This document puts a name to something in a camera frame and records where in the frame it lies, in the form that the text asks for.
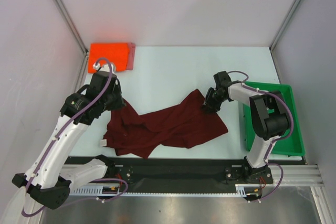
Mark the folded pink t shirt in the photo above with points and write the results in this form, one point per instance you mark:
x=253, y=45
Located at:
x=131, y=56

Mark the left rear aluminium post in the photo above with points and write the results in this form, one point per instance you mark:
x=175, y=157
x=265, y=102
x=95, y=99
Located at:
x=71, y=25

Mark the aluminium post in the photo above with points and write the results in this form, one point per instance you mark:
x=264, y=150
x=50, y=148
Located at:
x=285, y=23
x=71, y=25

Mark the aluminium front frame rail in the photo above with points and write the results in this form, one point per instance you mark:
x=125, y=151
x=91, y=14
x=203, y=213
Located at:
x=228, y=173

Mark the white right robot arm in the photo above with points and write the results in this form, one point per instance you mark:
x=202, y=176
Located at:
x=270, y=116

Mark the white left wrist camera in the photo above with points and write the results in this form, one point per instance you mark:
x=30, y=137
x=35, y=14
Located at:
x=107, y=67

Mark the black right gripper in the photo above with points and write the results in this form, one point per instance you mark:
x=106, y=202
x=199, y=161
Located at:
x=210, y=100

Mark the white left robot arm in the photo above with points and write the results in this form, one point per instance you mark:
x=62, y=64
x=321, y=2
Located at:
x=44, y=181

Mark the white slotted cable duct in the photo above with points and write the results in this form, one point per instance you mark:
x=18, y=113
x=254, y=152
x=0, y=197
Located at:
x=101, y=190

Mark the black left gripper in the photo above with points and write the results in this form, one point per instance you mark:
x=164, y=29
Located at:
x=119, y=104

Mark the dark red t shirt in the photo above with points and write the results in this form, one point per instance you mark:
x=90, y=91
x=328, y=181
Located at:
x=184, y=125

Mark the green plastic tray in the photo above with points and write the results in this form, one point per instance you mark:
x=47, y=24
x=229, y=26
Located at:
x=291, y=144

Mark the right rear aluminium post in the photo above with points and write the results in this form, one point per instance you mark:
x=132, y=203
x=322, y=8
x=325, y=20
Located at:
x=285, y=23

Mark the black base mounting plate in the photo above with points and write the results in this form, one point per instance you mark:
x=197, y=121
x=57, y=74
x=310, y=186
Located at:
x=179, y=186

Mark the folded orange t shirt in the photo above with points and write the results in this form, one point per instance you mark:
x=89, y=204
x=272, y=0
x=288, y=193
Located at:
x=116, y=53

